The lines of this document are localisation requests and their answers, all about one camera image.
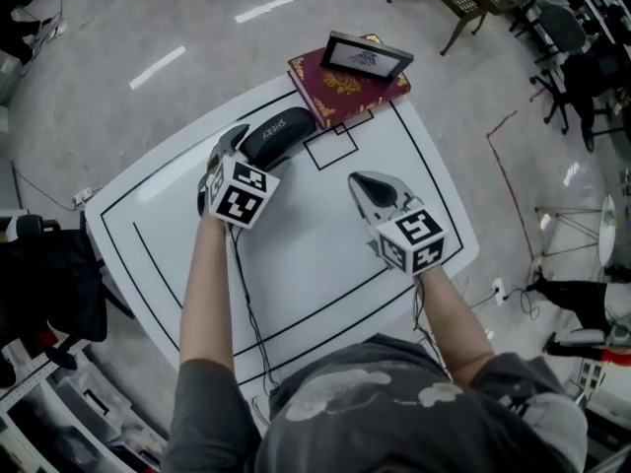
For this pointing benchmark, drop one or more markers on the white power strip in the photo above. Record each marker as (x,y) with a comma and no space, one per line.
(83,195)
(499,291)

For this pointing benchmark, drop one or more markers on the person's left forearm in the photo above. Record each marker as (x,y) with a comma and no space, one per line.
(209,289)

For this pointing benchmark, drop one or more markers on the black swivel office chair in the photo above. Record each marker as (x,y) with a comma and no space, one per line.
(591,87)

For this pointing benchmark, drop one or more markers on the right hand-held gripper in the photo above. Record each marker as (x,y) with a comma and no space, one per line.
(411,242)

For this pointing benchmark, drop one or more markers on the white storage shelf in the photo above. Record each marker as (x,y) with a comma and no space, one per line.
(59,422)

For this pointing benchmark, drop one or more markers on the grey office chair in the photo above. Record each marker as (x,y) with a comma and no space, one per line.
(562,27)

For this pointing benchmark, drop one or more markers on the black bag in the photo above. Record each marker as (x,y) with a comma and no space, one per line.
(49,289)

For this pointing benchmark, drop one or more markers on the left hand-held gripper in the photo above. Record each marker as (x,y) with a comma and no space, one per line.
(241,195)

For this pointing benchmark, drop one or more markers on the person's right forearm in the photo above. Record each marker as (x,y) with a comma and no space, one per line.
(453,323)

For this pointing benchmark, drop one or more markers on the white round side table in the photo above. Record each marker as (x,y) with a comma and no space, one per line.
(609,229)

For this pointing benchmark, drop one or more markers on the red book with gold print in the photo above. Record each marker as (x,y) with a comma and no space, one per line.
(355,94)

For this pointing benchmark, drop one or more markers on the black glasses case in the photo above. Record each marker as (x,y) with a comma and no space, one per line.
(276,133)

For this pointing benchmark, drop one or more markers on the black picture frame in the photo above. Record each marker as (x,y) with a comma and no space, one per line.
(367,59)

